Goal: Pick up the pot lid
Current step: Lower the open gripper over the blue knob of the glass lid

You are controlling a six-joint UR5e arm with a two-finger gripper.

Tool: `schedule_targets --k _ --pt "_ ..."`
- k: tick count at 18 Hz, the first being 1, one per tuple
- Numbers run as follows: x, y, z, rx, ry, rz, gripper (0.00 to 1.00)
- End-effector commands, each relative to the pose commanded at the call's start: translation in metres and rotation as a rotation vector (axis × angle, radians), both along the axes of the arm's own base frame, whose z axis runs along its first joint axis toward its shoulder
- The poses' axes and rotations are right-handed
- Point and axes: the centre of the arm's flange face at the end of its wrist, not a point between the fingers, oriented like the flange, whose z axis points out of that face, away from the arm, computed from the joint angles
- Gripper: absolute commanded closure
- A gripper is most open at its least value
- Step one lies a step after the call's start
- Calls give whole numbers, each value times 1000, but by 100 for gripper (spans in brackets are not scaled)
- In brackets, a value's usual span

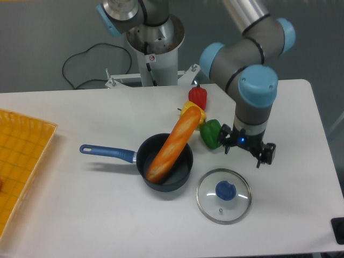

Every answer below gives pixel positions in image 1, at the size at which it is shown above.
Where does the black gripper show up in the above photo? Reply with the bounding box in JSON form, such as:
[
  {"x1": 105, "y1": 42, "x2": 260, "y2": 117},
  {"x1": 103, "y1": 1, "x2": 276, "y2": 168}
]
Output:
[{"x1": 217, "y1": 124, "x2": 276, "y2": 168}]

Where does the glass pot lid blue knob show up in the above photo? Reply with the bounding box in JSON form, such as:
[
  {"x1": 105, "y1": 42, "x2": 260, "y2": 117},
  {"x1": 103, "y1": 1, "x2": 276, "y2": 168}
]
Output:
[{"x1": 195, "y1": 168, "x2": 253, "y2": 225}]

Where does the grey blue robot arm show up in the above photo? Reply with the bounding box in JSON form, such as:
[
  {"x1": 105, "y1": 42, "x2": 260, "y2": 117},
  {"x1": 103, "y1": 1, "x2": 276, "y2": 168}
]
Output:
[{"x1": 96, "y1": 1, "x2": 296, "y2": 164}]

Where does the green toy bell pepper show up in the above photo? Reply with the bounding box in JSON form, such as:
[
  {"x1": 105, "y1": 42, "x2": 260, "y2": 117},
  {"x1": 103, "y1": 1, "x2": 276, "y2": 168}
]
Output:
[{"x1": 199, "y1": 119, "x2": 221, "y2": 149}]

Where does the orange toy baguette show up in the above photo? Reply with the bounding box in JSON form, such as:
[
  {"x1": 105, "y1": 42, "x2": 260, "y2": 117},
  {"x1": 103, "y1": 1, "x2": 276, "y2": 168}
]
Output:
[{"x1": 146, "y1": 106, "x2": 201, "y2": 183}]

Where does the red toy bell pepper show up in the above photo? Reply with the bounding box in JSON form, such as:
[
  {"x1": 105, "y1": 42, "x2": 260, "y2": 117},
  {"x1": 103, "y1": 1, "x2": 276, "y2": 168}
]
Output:
[{"x1": 188, "y1": 84, "x2": 207, "y2": 110}]

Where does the yellow toy bell pepper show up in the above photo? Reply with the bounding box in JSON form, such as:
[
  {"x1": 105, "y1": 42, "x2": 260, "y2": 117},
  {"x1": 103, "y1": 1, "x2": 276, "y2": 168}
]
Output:
[{"x1": 178, "y1": 101, "x2": 207, "y2": 128}]

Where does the black box at table edge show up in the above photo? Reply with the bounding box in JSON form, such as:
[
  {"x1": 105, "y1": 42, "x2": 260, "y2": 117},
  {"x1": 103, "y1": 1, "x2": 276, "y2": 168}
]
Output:
[{"x1": 331, "y1": 217, "x2": 344, "y2": 245}]

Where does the yellow plastic basket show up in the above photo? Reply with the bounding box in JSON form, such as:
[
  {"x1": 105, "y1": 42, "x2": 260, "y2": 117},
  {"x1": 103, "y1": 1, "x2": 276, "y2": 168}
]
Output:
[{"x1": 1, "y1": 109, "x2": 58, "y2": 236}]

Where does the dark pot blue handle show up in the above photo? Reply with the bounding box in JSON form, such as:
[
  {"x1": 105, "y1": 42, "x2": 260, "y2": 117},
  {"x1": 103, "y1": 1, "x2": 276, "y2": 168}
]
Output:
[{"x1": 80, "y1": 133, "x2": 193, "y2": 192}]

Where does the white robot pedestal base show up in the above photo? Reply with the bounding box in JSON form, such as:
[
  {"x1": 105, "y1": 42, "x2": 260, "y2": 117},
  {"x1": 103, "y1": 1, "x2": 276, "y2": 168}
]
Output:
[{"x1": 104, "y1": 15, "x2": 202, "y2": 89}]

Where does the black cable on floor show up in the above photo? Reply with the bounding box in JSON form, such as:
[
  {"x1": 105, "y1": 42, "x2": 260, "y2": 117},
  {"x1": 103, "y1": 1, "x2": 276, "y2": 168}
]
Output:
[{"x1": 62, "y1": 42, "x2": 132, "y2": 90}]

